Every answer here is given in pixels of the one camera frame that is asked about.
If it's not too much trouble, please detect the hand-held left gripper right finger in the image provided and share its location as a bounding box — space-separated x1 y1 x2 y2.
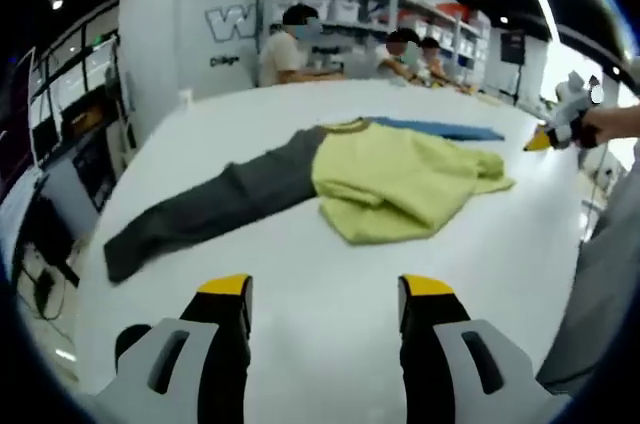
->
398 273 551 424

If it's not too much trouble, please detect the yellow-green garment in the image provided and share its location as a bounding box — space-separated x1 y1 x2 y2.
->
310 118 517 247

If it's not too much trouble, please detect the dark grey cloth garment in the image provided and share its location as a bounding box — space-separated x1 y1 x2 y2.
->
103 126 329 285

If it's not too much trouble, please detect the row of white storage bins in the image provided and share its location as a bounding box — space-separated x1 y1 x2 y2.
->
314 0 369 24

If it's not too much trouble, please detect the grey chair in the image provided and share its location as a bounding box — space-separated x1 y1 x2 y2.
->
537 153 640 398

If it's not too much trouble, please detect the person's right hand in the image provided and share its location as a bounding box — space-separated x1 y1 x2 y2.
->
579 106 621 146

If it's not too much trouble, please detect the blue cloth garment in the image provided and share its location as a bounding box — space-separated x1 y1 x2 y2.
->
368 115 506 143

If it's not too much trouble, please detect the grey metal shelf rack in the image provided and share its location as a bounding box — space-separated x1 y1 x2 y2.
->
256 0 492 91

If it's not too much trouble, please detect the black cabinet appliance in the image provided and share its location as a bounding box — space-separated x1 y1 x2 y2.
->
58 93 122 211

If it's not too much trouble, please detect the black sign board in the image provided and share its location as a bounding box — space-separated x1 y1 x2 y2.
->
499 29 527 65

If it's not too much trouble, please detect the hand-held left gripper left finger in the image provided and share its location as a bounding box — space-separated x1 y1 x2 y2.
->
97 272 254 424

